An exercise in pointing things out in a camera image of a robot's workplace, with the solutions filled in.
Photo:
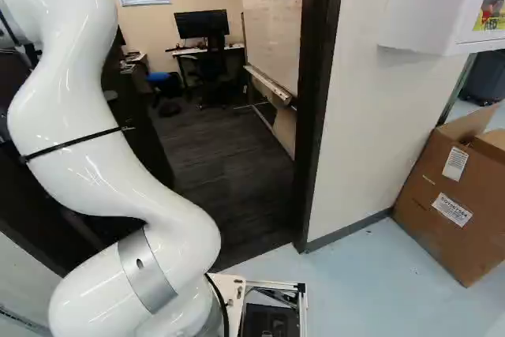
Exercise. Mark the white wall cabinet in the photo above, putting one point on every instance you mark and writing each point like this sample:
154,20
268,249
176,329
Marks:
434,1

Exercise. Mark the blue seat chair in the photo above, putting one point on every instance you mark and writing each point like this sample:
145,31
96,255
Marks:
161,80

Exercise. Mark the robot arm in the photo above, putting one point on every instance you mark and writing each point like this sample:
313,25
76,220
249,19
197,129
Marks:
79,179

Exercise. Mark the brown cardboard box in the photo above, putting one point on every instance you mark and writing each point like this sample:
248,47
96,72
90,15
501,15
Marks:
450,199

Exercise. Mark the grey trash bin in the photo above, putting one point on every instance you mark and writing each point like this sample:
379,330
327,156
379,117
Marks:
484,76

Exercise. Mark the white top desk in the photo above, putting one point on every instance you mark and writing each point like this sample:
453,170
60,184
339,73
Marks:
205,51

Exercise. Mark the black computer monitor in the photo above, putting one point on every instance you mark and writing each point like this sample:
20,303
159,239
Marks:
202,23

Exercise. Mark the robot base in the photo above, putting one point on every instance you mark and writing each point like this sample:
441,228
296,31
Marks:
260,305

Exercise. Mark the dark brown door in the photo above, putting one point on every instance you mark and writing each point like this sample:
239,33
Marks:
130,143

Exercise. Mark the whiteboard on stand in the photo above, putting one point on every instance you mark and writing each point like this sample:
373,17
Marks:
268,29

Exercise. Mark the black office chair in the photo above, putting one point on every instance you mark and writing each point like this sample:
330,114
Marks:
215,76

